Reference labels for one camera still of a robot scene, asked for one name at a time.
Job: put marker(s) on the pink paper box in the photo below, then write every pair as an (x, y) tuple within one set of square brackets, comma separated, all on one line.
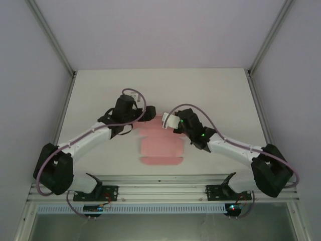
[(161, 148)]

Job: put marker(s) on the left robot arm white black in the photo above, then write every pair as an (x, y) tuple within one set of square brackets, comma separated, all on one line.
[(82, 140)]

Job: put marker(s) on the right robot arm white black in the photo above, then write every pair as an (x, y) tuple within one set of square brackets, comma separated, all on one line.
[(230, 150)]

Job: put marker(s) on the small circuit board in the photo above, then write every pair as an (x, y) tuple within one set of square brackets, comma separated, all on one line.
[(234, 208), (92, 208)]

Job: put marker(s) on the aluminium side rail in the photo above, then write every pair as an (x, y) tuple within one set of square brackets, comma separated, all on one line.
[(64, 108), (260, 108)]

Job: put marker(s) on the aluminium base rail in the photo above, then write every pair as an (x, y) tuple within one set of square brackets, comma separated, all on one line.
[(160, 187)]

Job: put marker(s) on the aluminium frame post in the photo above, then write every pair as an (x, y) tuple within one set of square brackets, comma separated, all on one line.
[(50, 37), (272, 35)]

